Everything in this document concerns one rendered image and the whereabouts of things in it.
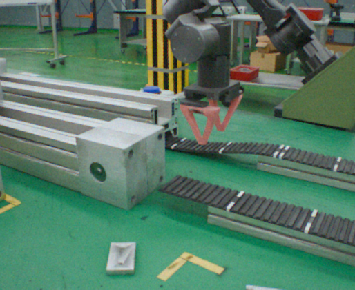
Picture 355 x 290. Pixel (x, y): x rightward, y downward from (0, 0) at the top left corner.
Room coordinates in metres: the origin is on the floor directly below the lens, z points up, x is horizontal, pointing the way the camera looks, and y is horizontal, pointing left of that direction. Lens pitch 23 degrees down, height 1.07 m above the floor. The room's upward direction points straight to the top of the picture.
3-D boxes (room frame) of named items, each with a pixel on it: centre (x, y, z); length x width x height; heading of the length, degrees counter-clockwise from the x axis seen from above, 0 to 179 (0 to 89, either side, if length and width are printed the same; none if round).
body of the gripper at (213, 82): (0.65, -0.06, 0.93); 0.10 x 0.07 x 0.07; 149
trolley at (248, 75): (3.71, -0.90, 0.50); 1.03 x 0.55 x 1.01; 67
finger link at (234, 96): (0.68, -0.07, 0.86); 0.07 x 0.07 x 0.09; 59
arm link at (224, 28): (0.65, -0.05, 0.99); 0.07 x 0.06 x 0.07; 151
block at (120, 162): (0.53, 0.08, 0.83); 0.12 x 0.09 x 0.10; 150
